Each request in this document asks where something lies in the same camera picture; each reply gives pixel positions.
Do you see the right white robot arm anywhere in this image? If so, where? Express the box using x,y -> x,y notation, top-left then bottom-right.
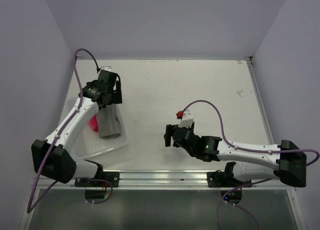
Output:
163,124 -> 307,188

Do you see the pink towel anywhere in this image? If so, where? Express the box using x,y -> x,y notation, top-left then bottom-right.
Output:
88,115 -> 99,132

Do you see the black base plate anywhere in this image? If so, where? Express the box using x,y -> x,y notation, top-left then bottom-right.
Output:
74,171 -> 120,188
206,170 -> 252,188

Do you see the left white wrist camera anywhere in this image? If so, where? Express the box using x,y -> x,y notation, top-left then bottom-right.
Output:
100,66 -> 112,72

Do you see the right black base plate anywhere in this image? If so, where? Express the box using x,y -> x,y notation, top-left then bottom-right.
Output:
206,170 -> 252,188

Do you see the aluminium mounting rail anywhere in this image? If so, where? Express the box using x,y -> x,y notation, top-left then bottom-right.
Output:
36,170 -> 295,190

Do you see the clear plastic basket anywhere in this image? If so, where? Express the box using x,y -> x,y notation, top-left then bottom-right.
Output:
61,97 -> 128,160

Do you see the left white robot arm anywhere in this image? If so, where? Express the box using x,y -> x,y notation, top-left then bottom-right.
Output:
31,70 -> 123,187

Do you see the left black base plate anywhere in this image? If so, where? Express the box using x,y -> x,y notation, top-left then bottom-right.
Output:
74,171 -> 120,188

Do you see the grey towel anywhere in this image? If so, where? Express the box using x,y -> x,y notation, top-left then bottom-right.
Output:
96,104 -> 122,139

